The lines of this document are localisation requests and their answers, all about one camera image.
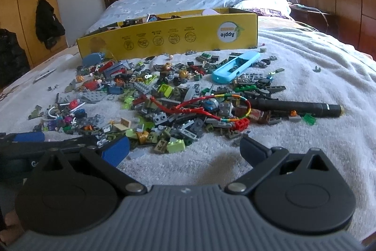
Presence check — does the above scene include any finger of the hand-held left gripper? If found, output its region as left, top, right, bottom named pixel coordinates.
left=0, top=137, right=100, bottom=153
left=0, top=132, right=45, bottom=144

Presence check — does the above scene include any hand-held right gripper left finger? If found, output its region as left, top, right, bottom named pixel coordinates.
left=35, top=136, right=148, bottom=195

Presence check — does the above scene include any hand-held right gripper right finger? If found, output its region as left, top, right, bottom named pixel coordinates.
left=224, top=135, right=334, bottom=195

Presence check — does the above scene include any pile of toy bricks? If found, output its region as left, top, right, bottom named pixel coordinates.
left=28, top=47, right=321, bottom=154

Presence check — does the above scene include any yellow cardboard box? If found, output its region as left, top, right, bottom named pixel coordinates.
left=76, top=8, right=258, bottom=59

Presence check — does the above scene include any black flashlight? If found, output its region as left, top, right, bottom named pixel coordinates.
left=250, top=99, right=344, bottom=116

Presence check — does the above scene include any small grey flat tool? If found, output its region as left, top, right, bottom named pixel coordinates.
left=33, top=68, right=56, bottom=84

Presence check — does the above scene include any light blue silicone case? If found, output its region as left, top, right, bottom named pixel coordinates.
left=212, top=52, right=261, bottom=84

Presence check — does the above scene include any black bag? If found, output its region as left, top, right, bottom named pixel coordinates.
left=0, top=28, right=30, bottom=90

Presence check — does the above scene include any white fleece blanket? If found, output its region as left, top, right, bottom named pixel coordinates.
left=0, top=17, right=376, bottom=240

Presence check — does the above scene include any black hanging jacket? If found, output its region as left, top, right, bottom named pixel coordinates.
left=35, top=0, right=66, bottom=49

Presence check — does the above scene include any purple patterned pillow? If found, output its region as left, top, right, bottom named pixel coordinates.
left=255, top=8, right=291, bottom=19

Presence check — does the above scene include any dark wooden nightstand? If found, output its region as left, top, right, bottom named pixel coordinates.
left=289, top=4, right=331, bottom=31

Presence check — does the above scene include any brown wooden cabinet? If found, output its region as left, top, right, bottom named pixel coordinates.
left=298, top=0, right=376, bottom=60

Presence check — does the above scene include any rainbow braided bracelet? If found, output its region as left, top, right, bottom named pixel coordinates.
left=203, top=94, right=251, bottom=124

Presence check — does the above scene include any red braided string bracelet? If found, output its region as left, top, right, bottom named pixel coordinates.
left=133, top=95, right=251, bottom=122

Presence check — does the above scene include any white cable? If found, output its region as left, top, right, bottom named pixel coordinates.
left=294, top=5, right=331, bottom=29

